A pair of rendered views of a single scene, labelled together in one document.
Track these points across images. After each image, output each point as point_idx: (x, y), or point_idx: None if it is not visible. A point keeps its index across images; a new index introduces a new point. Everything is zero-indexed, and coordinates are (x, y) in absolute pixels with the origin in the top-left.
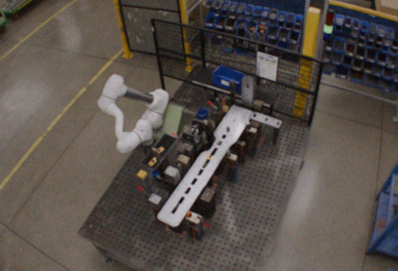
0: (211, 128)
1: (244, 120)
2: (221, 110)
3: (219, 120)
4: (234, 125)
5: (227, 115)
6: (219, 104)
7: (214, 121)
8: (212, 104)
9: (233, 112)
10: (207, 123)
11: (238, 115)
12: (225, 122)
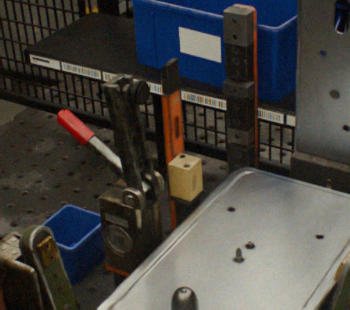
0: (53, 302)
1: (316, 251)
2: (153, 178)
3: (137, 254)
4: (238, 286)
5: (198, 219)
6: (133, 124)
7: (105, 266)
8: (87, 133)
9: (241, 204)
10: (23, 256)
11: (273, 225)
12: (173, 263)
